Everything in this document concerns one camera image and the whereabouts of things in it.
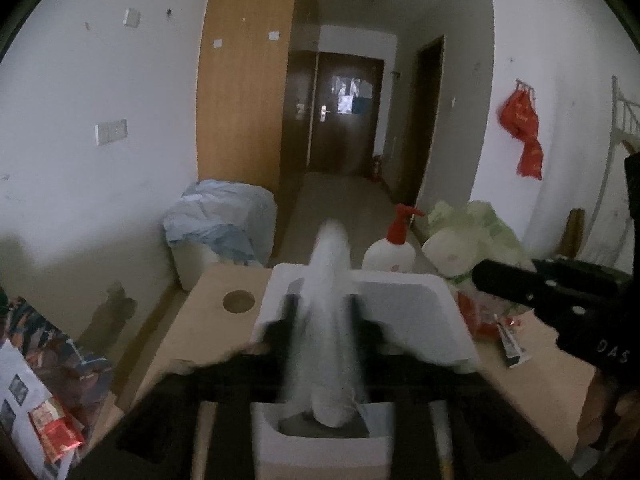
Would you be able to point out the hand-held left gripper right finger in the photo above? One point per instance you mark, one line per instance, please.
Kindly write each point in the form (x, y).
(365, 345)

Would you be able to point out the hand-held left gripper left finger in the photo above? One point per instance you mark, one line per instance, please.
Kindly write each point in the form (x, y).
(285, 340)

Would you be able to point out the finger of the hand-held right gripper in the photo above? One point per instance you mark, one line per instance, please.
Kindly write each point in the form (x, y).
(505, 282)

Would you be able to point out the white foam box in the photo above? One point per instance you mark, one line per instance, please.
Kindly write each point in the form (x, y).
(410, 320)

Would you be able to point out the person's right hand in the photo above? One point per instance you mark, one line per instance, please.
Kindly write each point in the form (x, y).
(600, 410)

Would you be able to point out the red snack packet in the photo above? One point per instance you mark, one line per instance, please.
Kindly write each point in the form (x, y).
(480, 317)

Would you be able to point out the pale green plastic bag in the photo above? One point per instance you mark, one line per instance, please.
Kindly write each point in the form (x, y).
(500, 232)

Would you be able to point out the white paper roll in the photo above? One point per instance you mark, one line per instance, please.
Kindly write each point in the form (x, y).
(450, 252)

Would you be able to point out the dark tube packet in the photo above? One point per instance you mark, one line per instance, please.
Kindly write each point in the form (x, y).
(515, 347)

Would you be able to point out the wooden board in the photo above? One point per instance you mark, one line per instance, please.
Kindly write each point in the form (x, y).
(575, 232)

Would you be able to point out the white lotion bottle red pump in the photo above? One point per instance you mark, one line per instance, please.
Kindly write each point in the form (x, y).
(392, 250)

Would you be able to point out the bin with blue liner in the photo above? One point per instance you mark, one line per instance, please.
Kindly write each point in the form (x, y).
(220, 225)

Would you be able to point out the red hanging bag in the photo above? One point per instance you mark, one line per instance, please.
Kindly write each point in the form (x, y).
(522, 130)

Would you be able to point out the dark side door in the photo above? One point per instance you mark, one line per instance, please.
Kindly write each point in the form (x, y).
(420, 120)

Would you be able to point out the dark brown entrance door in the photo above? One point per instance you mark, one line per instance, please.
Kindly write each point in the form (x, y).
(345, 130)

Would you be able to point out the blue door notice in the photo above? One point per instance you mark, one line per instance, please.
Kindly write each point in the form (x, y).
(362, 105)

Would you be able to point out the colourful printed box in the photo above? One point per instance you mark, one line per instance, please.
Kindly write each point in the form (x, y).
(55, 355)

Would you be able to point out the small red packet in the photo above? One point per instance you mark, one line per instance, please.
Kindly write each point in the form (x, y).
(57, 430)

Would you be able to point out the white door notice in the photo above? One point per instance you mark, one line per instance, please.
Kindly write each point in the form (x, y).
(345, 92)

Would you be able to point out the wooden wardrobe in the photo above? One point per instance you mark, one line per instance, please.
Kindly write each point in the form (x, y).
(245, 85)

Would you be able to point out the white printed paper sheet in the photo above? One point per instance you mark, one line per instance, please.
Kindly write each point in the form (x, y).
(20, 405)

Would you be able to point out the white bunk bed frame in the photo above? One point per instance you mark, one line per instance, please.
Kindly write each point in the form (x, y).
(620, 125)

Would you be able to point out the double wall switch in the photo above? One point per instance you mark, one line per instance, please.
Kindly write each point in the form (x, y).
(111, 132)

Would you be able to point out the single wall switch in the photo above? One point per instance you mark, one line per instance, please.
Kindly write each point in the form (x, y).
(131, 17)

